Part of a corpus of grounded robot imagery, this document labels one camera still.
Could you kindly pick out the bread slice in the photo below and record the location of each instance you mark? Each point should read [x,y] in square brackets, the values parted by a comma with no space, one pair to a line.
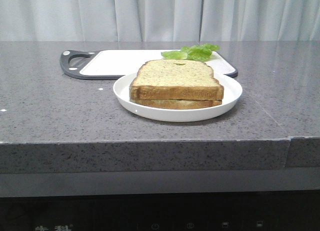
[176,80]
[177,104]

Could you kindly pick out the green lettuce leaf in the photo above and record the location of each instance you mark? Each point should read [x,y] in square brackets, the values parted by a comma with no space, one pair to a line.
[201,53]

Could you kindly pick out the white round plate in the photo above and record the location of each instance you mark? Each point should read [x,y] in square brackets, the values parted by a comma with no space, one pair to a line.
[232,92]

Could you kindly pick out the white cutting board grey rim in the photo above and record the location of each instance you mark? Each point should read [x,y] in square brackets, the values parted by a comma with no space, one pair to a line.
[105,64]

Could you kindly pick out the grey curtain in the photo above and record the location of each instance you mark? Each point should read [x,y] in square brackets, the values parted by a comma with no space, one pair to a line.
[159,20]

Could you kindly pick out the black appliance control panel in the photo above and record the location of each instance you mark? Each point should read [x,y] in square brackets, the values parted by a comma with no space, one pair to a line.
[229,211]

